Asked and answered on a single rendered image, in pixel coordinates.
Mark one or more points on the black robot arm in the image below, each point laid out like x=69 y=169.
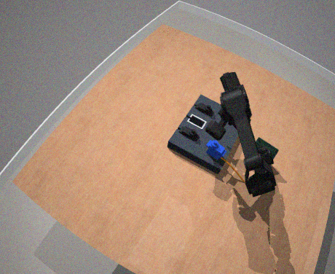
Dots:
x=235 y=102

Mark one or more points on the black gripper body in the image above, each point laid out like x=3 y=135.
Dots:
x=217 y=130

